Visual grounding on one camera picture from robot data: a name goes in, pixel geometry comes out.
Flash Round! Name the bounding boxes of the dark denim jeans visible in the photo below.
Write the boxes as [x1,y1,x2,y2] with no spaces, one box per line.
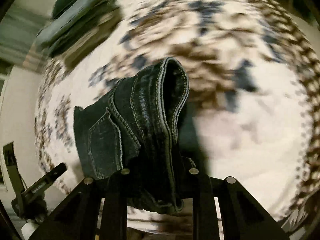
[73,57,206,214]

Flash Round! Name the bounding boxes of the floral plush blanket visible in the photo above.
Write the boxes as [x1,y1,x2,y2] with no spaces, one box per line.
[35,0,319,239]

